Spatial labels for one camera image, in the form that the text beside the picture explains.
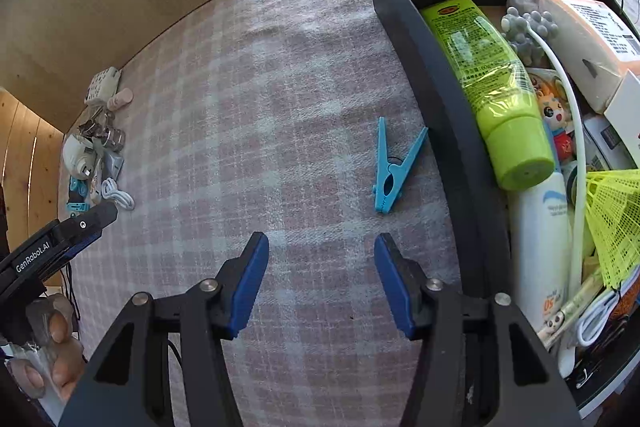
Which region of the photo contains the white and orange parcel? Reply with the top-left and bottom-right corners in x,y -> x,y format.
537,0 -> 640,112

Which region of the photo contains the wooden slat panel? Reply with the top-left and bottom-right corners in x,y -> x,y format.
0,87 -> 66,228

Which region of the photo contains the black storage box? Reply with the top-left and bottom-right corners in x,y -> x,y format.
365,0 -> 640,413

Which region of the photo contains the blue clothespin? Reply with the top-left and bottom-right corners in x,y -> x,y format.
372,117 -> 431,214

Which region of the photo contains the pink bottle with grey cap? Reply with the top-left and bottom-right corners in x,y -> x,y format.
106,89 -> 133,110

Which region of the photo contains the star-print tissue pack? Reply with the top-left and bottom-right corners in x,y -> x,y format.
84,67 -> 122,104

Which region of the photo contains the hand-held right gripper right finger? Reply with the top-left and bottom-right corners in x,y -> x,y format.
374,233 -> 583,427

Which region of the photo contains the white coiled cable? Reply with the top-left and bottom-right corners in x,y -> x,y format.
575,287 -> 623,348
100,177 -> 135,211

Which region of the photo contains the pink plaid desktop cloth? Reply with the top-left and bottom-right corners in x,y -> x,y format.
59,0 -> 616,427

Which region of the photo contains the white round gadget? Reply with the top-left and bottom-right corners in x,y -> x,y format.
62,134 -> 101,180

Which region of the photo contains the small white and black box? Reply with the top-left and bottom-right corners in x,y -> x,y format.
582,114 -> 631,172

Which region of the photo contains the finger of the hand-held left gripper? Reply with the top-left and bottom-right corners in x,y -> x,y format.
54,202 -> 119,244
42,231 -> 104,280

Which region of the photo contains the lime green tube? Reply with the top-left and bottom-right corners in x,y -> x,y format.
420,0 -> 557,192

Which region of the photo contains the grey bumpy rubber toy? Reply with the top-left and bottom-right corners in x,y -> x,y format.
501,7 -> 559,62

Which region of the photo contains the metal clip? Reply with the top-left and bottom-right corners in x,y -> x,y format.
80,121 -> 126,152

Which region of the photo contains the person's left hand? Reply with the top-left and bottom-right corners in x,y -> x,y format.
7,297 -> 87,403

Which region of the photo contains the long white cable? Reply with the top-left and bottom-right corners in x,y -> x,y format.
520,19 -> 588,303

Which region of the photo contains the thin black cable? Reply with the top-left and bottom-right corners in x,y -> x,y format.
62,267 -> 81,333

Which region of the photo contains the white sunscreen bottle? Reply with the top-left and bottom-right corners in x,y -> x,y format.
509,172 -> 573,333

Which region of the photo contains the cartoon figure toy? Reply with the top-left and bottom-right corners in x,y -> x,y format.
527,69 -> 576,168

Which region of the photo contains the cream patterned stick packet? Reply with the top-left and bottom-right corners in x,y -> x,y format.
537,277 -> 606,348

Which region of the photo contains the yellow-green shuttlecock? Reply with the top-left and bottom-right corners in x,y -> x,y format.
582,169 -> 640,288

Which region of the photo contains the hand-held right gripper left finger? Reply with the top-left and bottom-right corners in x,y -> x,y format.
59,232 -> 271,427

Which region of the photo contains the white cardboard box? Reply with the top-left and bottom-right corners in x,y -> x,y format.
604,72 -> 640,142

